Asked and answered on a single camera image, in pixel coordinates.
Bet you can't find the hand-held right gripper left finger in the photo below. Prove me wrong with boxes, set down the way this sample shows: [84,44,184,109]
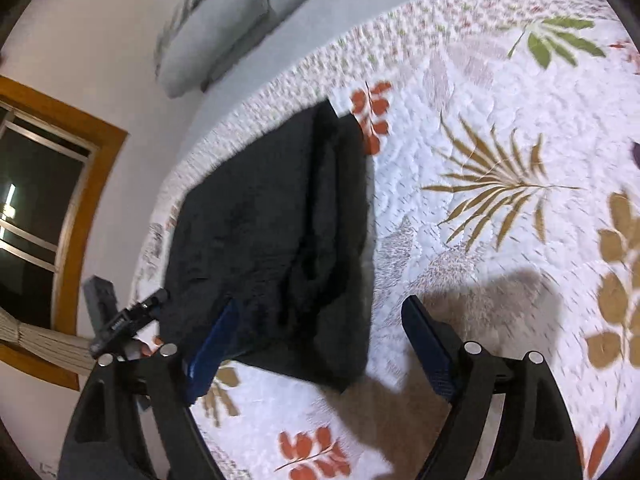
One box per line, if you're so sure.
[57,297,241,480]

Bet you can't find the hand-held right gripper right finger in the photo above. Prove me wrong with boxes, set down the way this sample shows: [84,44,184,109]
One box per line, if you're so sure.
[401,294,586,480]

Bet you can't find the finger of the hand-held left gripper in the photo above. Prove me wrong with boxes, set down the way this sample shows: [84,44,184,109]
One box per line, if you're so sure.
[132,287,171,322]

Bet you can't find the black pants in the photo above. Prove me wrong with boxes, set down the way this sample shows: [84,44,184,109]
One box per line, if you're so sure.
[162,100,373,393]

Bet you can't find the person's left hand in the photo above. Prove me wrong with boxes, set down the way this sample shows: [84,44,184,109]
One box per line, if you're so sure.
[127,336,165,359]

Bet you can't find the beige curtain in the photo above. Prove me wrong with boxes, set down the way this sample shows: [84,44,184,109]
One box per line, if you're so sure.
[0,307,97,377]

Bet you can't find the large wooden framed window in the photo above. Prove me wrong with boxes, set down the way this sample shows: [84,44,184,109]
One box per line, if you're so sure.
[0,75,129,392]

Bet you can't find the white floral quilted mattress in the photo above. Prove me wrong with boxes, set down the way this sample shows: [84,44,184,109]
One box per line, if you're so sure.
[130,0,640,480]

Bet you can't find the grey bed sheet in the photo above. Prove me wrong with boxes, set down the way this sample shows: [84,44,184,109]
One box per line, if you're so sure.
[177,0,581,161]

